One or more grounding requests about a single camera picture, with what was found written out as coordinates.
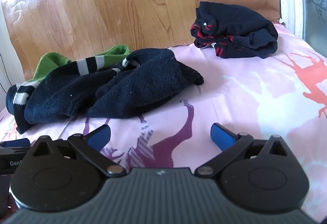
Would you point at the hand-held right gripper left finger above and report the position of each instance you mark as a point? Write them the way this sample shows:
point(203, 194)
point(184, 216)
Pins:
point(98, 137)

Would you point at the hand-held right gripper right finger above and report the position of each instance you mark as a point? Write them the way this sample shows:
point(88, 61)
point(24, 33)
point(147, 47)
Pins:
point(221, 137)

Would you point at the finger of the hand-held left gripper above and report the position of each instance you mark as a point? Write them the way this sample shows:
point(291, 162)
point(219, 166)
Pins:
point(15, 142)

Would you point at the navy and green knit sweater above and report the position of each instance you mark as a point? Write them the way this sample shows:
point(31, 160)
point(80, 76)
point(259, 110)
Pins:
point(115, 86)

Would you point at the pink animal print bed sheet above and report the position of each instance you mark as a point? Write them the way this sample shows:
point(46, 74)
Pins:
point(255, 98)

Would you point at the navy and red striped garment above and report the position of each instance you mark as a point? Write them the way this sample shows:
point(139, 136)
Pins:
point(242, 24)

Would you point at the wooden headboard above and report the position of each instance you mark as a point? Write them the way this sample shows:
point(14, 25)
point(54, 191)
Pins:
point(102, 9)

